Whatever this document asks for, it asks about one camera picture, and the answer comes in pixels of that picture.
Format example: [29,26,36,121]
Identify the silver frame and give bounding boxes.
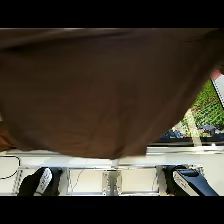
[0,145,224,197]

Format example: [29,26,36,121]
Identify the brown T-shirt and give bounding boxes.
[0,28,224,160]

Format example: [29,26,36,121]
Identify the black cable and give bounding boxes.
[0,154,22,181]

